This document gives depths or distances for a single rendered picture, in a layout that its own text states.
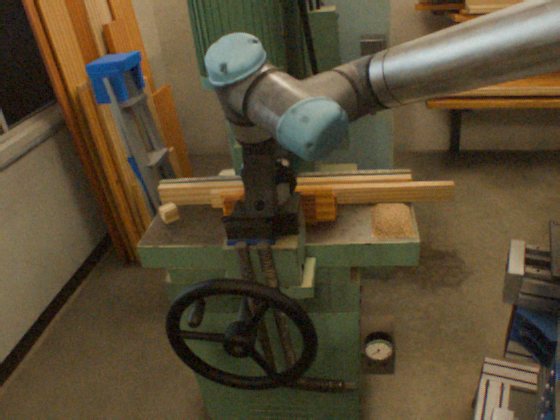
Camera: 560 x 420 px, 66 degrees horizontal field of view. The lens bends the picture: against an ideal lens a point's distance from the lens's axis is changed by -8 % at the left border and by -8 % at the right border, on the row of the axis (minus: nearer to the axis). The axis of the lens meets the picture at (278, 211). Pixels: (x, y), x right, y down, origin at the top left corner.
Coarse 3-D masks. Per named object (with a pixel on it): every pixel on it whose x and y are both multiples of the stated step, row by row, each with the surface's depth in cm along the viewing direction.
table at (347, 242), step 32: (160, 224) 106; (192, 224) 105; (224, 224) 103; (320, 224) 99; (352, 224) 97; (416, 224) 95; (160, 256) 100; (192, 256) 99; (320, 256) 94; (352, 256) 93; (384, 256) 92; (416, 256) 91; (288, 288) 87
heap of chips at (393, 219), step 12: (384, 204) 98; (396, 204) 98; (372, 216) 98; (384, 216) 94; (396, 216) 93; (408, 216) 95; (372, 228) 95; (384, 228) 92; (396, 228) 92; (408, 228) 92
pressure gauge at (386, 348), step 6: (372, 336) 98; (378, 336) 97; (384, 336) 97; (366, 342) 98; (372, 342) 97; (378, 342) 97; (384, 342) 96; (390, 342) 97; (366, 348) 98; (372, 348) 98; (378, 348) 98; (384, 348) 97; (390, 348) 97; (366, 354) 99; (378, 354) 99; (384, 354) 98; (390, 354) 98
